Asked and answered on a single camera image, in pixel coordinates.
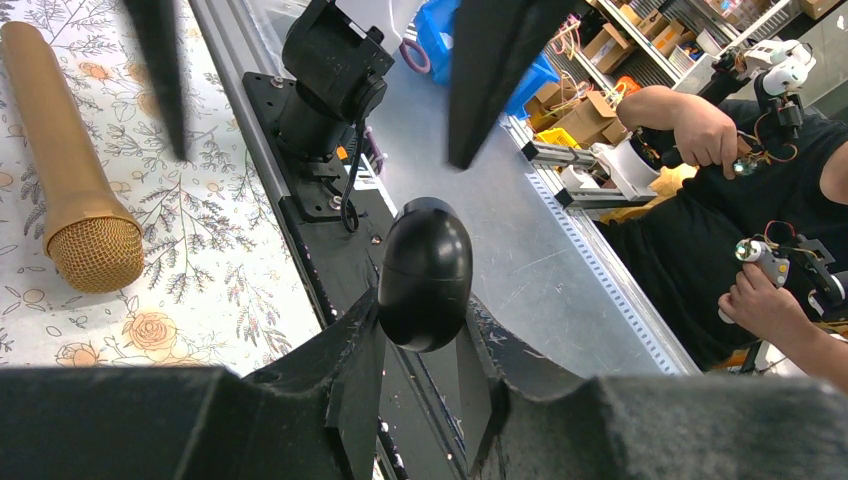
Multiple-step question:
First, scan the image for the teleoperation controller left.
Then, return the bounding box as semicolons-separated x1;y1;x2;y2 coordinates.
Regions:
733;223;847;329

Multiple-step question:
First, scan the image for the gold microphone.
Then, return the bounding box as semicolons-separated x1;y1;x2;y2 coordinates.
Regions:
1;21;144;294

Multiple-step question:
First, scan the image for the blue plastic bin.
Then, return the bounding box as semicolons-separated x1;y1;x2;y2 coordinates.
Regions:
414;1;579;126

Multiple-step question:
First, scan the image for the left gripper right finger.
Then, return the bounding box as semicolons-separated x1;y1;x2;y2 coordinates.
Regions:
456;301;847;479

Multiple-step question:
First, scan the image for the white device on bench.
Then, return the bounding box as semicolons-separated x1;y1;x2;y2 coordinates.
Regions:
521;140;660;209

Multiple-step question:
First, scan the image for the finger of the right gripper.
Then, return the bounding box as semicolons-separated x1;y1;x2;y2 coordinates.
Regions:
122;0;187;161
447;0;580;171

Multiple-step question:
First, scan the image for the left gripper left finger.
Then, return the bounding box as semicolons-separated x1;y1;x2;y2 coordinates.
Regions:
1;290;385;479

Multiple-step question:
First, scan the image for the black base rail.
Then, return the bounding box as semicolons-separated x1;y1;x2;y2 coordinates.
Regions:
242;72;466;479

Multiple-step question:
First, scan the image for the shelving with cardboard boxes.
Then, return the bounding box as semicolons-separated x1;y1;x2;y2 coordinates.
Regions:
523;0;848;150

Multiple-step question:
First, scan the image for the black oval earbud case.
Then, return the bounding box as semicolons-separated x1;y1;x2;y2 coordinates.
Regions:
378;197;473;353

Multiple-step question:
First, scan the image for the floral table mat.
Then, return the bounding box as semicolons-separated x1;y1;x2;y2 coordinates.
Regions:
1;1;320;375

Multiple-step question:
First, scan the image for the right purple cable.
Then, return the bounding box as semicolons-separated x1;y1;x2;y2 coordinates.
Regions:
399;37;432;75

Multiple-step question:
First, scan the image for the teleoperation controller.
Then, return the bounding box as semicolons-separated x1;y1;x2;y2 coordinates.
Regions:
733;223;847;329
697;40;816;176

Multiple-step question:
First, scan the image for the teleoperation controller right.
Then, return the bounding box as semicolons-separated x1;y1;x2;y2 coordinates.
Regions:
697;40;816;176

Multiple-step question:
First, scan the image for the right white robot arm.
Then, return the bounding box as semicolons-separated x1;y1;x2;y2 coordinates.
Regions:
122;1;578;170

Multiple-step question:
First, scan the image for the person in background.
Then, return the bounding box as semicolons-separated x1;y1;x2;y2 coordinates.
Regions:
600;85;847;389

